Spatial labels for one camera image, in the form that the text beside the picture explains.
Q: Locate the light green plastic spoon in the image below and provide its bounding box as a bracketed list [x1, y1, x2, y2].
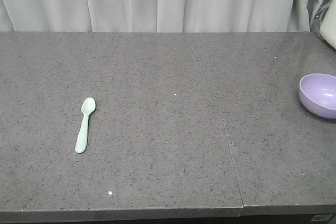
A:
[75, 98, 96, 154]

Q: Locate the purple plastic bowl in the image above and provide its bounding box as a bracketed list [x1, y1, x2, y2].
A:
[299, 73, 335, 119]

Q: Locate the white curtain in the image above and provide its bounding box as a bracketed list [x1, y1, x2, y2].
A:
[1, 0, 331, 33]

